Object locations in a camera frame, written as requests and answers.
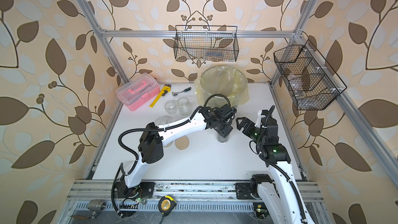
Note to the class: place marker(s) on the metal pipe fitting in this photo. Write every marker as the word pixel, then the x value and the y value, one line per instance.
pixel 96 205

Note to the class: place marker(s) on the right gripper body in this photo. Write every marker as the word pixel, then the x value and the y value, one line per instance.
pixel 252 130

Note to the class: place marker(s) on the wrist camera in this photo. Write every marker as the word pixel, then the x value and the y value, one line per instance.
pixel 228 113
pixel 261 114

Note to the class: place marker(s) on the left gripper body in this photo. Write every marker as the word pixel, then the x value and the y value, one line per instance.
pixel 224 128

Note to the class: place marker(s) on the black wire basket back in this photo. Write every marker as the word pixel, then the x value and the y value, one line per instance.
pixel 206 43

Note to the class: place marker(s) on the red lid tea jar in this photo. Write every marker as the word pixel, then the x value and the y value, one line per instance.
pixel 222 139

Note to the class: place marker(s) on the beige lid tall jar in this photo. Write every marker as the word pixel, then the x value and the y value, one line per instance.
pixel 183 105

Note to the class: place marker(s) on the yellow plastic bin liner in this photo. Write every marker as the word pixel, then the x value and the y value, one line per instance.
pixel 222 84

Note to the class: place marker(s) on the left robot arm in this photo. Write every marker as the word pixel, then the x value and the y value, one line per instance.
pixel 217 113

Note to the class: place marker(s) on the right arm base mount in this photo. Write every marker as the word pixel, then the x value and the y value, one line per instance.
pixel 249 190

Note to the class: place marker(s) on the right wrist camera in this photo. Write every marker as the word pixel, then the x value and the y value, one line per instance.
pixel 261 114

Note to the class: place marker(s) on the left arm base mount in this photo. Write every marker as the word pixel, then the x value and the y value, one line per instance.
pixel 143 190

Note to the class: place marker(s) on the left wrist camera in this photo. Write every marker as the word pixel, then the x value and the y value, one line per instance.
pixel 228 113

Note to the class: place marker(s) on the cream tall jar lid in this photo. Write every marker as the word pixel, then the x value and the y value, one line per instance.
pixel 168 145

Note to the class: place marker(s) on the pink plastic toolbox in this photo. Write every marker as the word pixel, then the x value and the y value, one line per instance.
pixel 137 92

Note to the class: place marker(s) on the tan short jar lid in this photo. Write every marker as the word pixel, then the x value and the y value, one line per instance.
pixel 182 143

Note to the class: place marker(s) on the black wire basket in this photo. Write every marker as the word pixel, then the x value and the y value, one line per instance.
pixel 206 43
pixel 311 83

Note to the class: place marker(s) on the ribbed glass jar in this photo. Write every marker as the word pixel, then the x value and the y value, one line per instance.
pixel 163 120

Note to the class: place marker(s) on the beige lid short jar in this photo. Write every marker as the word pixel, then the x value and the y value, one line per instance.
pixel 171 107

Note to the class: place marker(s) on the yellow pipe wrench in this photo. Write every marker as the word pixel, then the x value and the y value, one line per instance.
pixel 165 90

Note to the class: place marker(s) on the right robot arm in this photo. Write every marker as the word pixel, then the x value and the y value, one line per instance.
pixel 278 188

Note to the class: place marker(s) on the yellow black tape measure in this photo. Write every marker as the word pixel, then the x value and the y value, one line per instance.
pixel 166 205

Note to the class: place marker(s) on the black wire basket right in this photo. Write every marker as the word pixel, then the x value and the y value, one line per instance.
pixel 311 83

